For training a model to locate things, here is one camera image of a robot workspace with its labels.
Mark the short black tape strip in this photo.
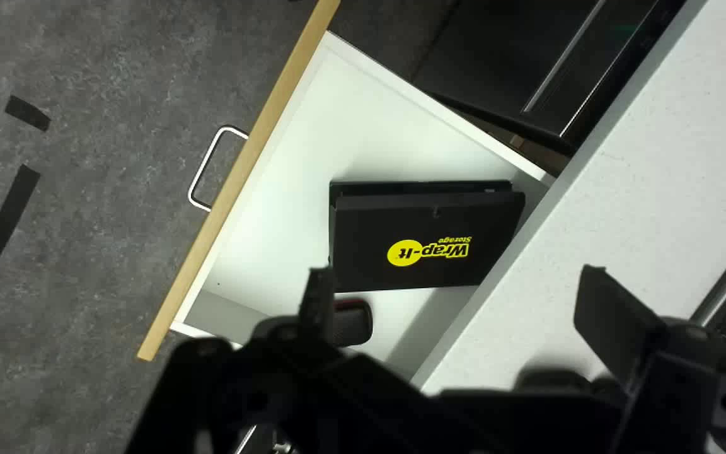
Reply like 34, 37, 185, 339
2, 95, 54, 134

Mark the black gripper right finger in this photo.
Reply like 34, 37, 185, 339
572, 264, 679, 391

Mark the black box with yellow logo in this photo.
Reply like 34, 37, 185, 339
326, 177, 528, 296

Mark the silver drawer handle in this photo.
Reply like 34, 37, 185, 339
187, 125, 252, 216

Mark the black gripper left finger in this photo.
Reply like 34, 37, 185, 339
298, 265, 341, 342

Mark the white drawer with wooden front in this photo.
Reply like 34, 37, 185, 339
133, 0, 560, 400

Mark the black appliance with bar handle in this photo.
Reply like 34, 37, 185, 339
410, 0, 689, 159

